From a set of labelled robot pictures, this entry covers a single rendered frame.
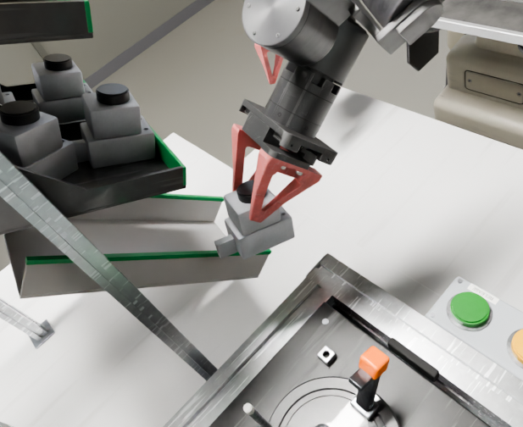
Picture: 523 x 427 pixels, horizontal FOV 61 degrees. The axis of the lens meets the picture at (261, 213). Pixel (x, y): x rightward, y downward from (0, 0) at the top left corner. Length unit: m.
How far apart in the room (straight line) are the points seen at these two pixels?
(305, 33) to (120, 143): 0.21
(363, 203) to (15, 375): 0.66
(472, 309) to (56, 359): 0.65
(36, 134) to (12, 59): 2.88
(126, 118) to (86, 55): 2.99
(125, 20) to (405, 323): 3.18
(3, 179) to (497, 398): 0.48
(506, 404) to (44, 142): 0.50
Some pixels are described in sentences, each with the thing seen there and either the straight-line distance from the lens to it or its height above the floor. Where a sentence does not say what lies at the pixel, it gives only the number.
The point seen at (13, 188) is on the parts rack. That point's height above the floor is 1.30.
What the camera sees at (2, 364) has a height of 0.86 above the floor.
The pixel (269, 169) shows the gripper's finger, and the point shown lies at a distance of 0.40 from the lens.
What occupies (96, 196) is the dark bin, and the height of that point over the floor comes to 1.24.
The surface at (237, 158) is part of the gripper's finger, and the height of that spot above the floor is 1.17.
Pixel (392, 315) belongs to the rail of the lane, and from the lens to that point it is 0.57.
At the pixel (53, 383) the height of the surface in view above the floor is 0.86.
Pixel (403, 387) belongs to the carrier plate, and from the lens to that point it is 0.52.
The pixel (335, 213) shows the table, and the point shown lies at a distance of 0.78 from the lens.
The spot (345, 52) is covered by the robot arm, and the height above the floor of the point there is 1.24.
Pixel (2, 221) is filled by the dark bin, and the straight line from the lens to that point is 0.40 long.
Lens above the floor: 1.47
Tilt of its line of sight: 48 degrees down
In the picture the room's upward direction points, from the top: 24 degrees counter-clockwise
